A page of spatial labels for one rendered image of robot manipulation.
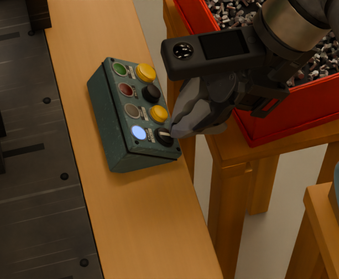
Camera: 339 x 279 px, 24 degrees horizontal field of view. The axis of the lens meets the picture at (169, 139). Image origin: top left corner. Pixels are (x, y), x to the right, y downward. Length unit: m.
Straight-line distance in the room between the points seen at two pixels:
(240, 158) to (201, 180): 0.90
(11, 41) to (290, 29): 0.46
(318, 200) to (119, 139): 0.28
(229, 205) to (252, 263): 0.68
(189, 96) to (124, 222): 0.18
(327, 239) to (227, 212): 0.30
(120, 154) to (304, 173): 1.15
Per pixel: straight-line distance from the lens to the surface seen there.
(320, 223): 1.08
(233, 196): 1.29
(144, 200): 1.02
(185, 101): 1.01
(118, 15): 1.21
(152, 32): 2.37
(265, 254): 2.00
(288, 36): 0.90
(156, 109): 1.05
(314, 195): 1.10
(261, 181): 1.90
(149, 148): 1.01
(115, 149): 1.03
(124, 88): 1.05
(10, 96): 1.13
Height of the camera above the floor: 1.80
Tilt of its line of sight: 57 degrees down
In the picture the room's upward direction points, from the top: straight up
